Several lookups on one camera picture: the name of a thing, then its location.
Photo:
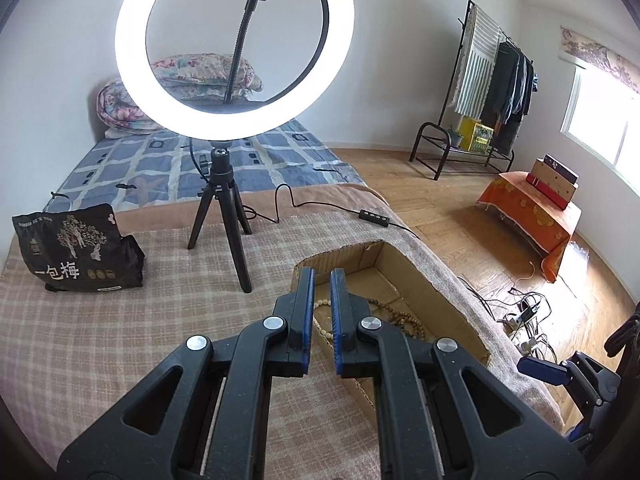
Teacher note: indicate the beige fleece blanket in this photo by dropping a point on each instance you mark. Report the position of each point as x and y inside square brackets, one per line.
[450, 280]

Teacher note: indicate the black snack bag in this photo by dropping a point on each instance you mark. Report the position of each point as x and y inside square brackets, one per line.
[75, 250]

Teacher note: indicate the striped hanging towel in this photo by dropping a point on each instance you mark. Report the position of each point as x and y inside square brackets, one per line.
[475, 70]

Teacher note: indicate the printed window valance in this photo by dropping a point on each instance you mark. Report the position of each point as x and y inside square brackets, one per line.
[595, 52]

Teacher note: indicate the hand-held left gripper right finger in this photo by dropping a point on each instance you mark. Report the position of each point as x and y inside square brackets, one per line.
[336, 310]

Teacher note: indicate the dark book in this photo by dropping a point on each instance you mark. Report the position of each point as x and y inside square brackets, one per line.
[562, 167]

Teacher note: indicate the plaid woven blanket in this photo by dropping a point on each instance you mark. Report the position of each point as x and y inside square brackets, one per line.
[100, 340]

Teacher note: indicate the white power strip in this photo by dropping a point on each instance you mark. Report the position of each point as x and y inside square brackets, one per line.
[522, 316]

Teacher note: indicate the orange cloth covered table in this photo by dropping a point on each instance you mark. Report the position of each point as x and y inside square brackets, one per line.
[525, 215]

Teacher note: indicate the white plug adapter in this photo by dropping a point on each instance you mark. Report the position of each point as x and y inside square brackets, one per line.
[530, 346]

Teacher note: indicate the folded floral quilt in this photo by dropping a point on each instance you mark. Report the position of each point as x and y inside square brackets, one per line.
[200, 72]

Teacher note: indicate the dark hanging coat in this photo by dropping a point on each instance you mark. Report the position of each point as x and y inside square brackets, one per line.
[500, 90]

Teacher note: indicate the blue denim hanging garment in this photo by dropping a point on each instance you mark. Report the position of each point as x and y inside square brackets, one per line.
[522, 85]

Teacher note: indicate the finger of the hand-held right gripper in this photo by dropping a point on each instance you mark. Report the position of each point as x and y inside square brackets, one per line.
[582, 437]
[542, 369]

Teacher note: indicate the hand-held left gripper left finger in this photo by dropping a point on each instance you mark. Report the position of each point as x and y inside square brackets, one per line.
[307, 310]

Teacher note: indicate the white pillow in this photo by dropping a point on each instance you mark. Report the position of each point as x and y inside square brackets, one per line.
[125, 132]

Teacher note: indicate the yellow box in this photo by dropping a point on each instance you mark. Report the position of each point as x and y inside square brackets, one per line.
[475, 135]

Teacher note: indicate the tan box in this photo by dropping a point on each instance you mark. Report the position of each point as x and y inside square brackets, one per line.
[552, 190]

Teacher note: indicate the blue patterned bed sheet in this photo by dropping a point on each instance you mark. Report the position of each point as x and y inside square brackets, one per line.
[125, 170]

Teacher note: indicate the cardboard box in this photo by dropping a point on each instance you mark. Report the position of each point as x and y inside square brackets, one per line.
[390, 270]

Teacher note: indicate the window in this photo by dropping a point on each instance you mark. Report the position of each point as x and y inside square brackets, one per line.
[600, 120]

